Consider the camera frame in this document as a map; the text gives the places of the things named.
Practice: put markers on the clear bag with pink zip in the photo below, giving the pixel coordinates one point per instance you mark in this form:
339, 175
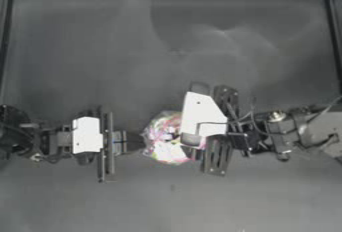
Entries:
162, 142

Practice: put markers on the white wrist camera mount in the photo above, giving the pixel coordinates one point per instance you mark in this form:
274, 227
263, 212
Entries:
87, 135
201, 112

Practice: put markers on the black table frame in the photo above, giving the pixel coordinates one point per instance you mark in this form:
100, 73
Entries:
6, 26

